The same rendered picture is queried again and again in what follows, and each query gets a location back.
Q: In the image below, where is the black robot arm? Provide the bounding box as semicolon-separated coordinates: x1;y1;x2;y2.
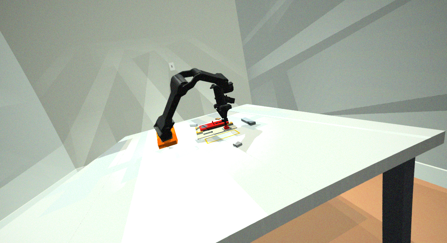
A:
154;68;234;142

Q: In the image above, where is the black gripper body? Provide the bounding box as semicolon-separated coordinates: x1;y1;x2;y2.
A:
214;94;232;111

